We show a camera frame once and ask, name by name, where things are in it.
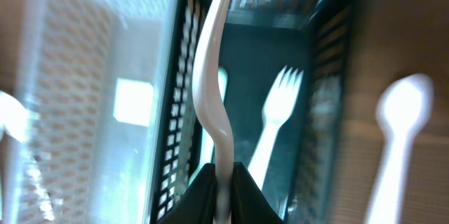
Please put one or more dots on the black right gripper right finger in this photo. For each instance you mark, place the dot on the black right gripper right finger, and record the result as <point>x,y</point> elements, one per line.
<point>248,204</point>

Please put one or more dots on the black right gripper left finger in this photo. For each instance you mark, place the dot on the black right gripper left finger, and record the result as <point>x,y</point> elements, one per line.
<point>197,205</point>

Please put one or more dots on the white plastic fork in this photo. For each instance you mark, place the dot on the white plastic fork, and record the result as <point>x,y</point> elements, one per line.
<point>209,107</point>
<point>276,111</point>

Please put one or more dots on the pale green plastic fork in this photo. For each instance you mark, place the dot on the pale green plastic fork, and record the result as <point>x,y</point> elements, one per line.
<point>207,144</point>

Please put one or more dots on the small white plastic spoon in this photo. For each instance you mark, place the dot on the small white plastic spoon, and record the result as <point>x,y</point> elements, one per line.
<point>402,112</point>

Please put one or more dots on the clear plastic basket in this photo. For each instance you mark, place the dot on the clear plastic basket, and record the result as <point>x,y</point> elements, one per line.
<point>91,75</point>

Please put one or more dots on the black plastic basket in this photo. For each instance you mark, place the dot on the black plastic basket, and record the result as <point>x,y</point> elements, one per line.
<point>260,38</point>

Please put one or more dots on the white plastic spoon right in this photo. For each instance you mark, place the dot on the white plastic spoon right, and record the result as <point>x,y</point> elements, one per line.
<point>14,118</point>

